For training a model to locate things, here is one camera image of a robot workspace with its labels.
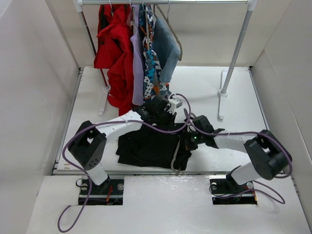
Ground red jacket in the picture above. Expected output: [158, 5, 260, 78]
[94, 4, 134, 116]

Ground lilac garment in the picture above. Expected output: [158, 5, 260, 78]
[130, 5, 144, 106]

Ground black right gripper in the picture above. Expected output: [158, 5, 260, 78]
[177, 129, 205, 152]

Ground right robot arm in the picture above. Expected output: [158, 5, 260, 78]
[184, 115, 293, 193]

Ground blue denim shorts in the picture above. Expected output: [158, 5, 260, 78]
[154, 18, 180, 83]

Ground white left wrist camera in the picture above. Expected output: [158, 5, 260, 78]
[168, 98, 182, 114]

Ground colourful patterned shorts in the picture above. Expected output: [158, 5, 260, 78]
[139, 4, 171, 102]

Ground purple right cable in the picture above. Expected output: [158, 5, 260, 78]
[182, 108, 293, 205]

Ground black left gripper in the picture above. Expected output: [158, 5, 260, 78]
[155, 108, 177, 133]

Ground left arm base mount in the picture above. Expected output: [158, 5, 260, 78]
[76, 178, 124, 206]

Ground metal clothes rack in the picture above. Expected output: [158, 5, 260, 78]
[73, 0, 259, 121]

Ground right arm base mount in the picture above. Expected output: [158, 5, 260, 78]
[209, 177, 257, 205]

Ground grey hanger with denim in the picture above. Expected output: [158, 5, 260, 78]
[153, 3, 183, 61]

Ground black trousers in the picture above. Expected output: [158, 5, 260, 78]
[116, 125, 192, 171]

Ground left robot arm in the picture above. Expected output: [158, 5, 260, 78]
[67, 95, 182, 194]

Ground white rack left foot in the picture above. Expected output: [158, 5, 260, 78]
[97, 87, 109, 116]

